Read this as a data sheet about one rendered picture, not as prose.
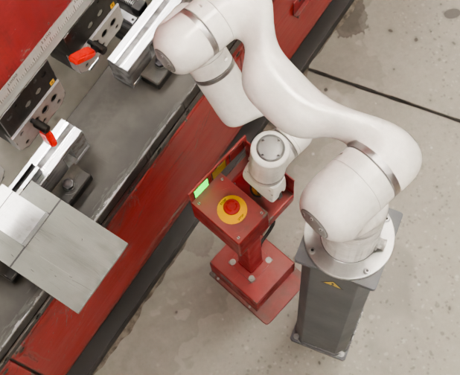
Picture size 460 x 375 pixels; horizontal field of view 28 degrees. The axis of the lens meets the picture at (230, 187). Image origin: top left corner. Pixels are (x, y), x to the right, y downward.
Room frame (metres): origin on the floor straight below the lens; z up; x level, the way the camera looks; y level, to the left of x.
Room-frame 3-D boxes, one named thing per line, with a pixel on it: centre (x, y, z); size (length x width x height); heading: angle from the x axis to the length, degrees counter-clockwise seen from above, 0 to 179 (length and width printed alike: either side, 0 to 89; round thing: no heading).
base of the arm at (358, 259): (0.51, -0.23, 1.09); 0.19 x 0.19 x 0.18
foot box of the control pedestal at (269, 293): (0.69, -0.05, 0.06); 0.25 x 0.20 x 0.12; 39
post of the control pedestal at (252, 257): (0.71, -0.03, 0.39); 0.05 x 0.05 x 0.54; 39
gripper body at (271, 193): (0.72, -0.09, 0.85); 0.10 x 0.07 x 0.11; 39
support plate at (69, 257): (0.59, 0.39, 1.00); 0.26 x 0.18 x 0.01; 48
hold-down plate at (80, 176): (0.68, 0.43, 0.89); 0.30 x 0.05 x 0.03; 138
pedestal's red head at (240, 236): (0.71, -0.03, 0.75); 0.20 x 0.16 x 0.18; 129
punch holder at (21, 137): (0.82, 0.38, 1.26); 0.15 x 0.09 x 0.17; 138
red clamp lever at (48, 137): (0.76, 0.35, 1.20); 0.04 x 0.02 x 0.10; 48
